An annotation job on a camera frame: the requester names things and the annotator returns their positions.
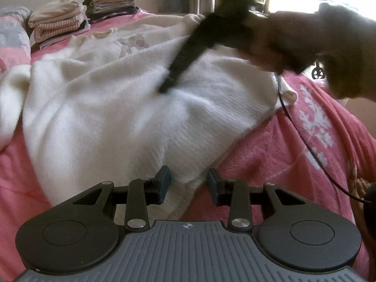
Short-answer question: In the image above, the stack of light folded clothes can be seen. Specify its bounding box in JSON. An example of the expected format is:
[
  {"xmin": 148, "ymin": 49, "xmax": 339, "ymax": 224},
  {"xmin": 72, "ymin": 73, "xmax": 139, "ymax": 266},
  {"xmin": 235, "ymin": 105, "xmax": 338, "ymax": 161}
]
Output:
[{"xmin": 28, "ymin": 0, "xmax": 90, "ymax": 49}]

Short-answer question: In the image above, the pink and grey quilt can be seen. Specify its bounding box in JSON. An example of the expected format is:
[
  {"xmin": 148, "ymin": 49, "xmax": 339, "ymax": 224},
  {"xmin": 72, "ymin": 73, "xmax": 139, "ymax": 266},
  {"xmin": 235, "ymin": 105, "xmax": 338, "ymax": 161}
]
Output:
[{"xmin": 0, "ymin": 6, "xmax": 33, "ymax": 74}]

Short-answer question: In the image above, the pink floral blanket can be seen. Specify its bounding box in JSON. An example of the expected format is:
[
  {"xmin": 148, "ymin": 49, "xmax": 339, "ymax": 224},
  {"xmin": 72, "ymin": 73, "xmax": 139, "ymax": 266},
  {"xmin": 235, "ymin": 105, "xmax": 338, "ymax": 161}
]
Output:
[{"xmin": 0, "ymin": 9, "xmax": 376, "ymax": 282}]

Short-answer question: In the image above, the stack of dark folded clothes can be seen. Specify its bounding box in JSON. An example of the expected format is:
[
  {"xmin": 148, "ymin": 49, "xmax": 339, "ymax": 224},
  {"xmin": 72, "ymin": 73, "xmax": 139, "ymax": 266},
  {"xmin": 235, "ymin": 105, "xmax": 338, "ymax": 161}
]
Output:
[{"xmin": 82, "ymin": 0, "xmax": 140, "ymax": 24}]

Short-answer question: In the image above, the white fluffy sweater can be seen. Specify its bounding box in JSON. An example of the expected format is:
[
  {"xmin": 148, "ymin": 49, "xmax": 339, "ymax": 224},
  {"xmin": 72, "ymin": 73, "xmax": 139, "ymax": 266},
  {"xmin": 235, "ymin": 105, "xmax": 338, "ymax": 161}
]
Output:
[{"xmin": 0, "ymin": 13, "xmax": 297, "ymax": 221}]

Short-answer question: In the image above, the person's right hand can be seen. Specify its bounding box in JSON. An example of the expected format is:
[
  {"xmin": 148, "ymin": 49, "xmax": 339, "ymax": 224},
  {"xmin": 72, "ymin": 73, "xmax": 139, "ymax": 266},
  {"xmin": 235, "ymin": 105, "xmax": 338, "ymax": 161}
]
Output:
[{"xmin": 241, "ymin": 11, "xmax": 324, "ymax": 74}]

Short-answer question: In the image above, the black cable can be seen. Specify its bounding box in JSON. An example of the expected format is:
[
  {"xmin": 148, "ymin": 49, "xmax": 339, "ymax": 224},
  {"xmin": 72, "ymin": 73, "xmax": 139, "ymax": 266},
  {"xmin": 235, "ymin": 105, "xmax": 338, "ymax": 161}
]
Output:
[{"xmin": 276, "ymin": 70, "xmax": 373, "ymax": 204}]

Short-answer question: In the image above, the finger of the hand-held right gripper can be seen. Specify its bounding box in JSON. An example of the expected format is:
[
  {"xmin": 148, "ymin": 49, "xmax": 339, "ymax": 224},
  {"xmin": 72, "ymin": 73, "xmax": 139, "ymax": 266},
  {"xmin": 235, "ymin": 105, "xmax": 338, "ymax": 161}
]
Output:
[{"xmin": 159, "ymin": 18, "xmax": 218, "ymax": 93}]

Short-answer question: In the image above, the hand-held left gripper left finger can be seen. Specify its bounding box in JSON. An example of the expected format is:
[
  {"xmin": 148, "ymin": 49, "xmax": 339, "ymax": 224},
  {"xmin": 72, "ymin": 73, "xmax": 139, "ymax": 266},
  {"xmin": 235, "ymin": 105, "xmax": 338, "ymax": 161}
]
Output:
[{"xmin": 72, "ymin": 166, "xmax": 171, "ymax": 232}]

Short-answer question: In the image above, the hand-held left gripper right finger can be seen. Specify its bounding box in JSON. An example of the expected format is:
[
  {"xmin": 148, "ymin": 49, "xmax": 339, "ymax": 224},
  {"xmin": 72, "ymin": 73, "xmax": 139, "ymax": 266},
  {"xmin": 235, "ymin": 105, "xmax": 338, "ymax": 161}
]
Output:
[{"xmin": 207, "ymin": 169, "xmax": 306, "ymax": 232}]

